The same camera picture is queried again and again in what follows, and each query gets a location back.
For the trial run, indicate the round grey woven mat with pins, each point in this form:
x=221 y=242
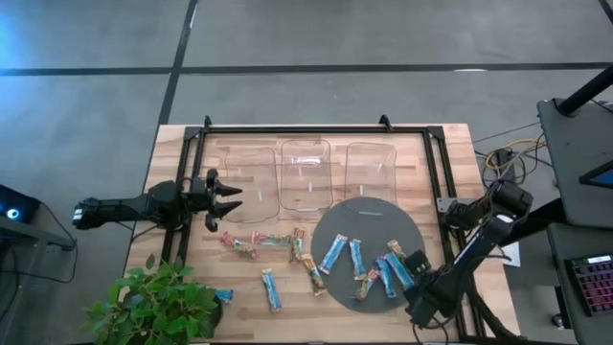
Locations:
x=373 y=230

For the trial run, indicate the grey desk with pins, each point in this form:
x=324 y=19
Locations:
x=555 y=239

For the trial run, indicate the black desk leg bar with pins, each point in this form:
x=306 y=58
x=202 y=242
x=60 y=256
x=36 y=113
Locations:
x=536 y=220

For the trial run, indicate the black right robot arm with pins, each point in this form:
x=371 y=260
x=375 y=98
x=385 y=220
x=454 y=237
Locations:
x=479 y=244

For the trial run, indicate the grey metal mount plate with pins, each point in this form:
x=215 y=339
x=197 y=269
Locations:
x=447 y=204

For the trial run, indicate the green leafy plant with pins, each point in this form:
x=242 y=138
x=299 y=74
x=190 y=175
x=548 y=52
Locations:
x=153 y=306

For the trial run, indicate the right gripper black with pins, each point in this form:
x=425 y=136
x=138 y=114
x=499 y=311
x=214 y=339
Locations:
x=417 y=262

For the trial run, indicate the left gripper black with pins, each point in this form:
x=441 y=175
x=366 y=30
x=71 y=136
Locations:
x=201 y=196

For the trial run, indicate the black aluminium table frame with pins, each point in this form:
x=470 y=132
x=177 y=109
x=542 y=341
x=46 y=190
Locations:
x=311 y=130

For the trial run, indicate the black tablet screen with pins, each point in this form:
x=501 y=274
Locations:
x=601 y=178

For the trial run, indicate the black caster wheel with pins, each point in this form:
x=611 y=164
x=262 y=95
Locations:
x=557 y=320

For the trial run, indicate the clear plastic bin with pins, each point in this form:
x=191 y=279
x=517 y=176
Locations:
x=306 y=196
x=371 y=163
x=251 y=211

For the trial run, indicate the black plant pot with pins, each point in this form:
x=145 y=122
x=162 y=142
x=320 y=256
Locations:
x=218 y=314

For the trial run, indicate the black pole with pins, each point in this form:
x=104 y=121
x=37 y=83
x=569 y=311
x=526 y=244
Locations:
x=586 y=91

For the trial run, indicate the backlit black keyboard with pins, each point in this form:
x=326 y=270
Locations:
x=594 y=287

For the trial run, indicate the grey side table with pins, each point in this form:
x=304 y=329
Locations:
x=570 y=158

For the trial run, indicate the black device blue light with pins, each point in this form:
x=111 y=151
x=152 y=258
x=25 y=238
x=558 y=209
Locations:
x=14 y=206

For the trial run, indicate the grey metal stand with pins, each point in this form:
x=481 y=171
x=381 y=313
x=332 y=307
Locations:
x=38 y=235

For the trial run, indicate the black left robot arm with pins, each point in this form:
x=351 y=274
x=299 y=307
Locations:
x=120 y=207

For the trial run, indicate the white paper sheet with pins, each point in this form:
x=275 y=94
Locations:
x=511 y=254

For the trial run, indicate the black power adapter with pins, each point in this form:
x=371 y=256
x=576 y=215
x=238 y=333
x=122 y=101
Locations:
x=503 y=157

